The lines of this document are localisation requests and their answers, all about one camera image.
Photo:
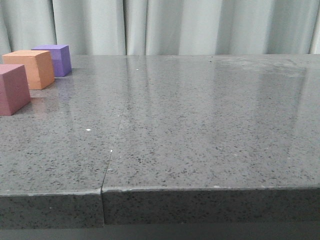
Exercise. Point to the orange foam cube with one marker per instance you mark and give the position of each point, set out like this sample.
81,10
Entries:
38,66

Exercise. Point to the purple foam cube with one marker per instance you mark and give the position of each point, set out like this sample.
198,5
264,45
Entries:
61,58

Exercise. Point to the grey curtain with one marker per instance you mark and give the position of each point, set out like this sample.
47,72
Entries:
162,27

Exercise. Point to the pink foam cube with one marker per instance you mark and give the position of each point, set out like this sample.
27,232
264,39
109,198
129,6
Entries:
14,89

